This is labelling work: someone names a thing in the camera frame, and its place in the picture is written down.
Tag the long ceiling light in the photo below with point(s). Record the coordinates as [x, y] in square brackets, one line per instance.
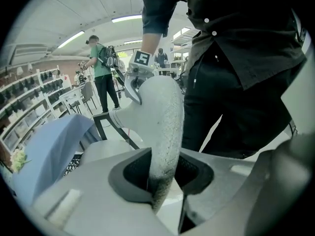
[133, 42]
[126, 18]
[71, 39]

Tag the rows of black shoes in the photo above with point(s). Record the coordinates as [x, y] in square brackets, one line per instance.
[29, 86]

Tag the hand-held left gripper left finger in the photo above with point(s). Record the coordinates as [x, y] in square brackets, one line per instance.
[93, 205]

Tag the person's black trousers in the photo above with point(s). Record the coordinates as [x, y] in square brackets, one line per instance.
[221, 112]

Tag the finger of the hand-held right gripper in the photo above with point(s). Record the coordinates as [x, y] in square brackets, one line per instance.
[131, 90]

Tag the black plastic mesh crate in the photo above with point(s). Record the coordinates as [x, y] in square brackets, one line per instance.
[73, 165]

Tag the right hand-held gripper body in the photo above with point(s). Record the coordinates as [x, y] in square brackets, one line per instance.
[139, 67]

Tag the white and green artificial flowers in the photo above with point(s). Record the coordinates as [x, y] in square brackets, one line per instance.
[18, 160]

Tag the ceiling air conditioner vent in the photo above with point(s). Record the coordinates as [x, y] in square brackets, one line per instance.
[29, 50]

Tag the white shelving unit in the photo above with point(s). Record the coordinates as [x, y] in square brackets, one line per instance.
[27, 107]

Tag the row of clear storage boxes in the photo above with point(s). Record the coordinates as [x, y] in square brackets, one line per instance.
[23, 125]

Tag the table with blue cloth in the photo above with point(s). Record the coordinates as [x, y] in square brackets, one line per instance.
[54, 144]

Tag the person's right forearm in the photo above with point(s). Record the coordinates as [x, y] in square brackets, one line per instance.
[150, 43]

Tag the person's black shirt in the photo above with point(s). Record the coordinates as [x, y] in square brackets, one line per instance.
[241, 28]

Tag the grey dining chair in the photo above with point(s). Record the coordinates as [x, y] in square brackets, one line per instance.
[87, 91]

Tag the small white table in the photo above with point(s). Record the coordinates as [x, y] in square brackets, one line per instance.
[70, 96]

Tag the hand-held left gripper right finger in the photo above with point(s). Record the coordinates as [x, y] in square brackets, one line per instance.
[229, 188]

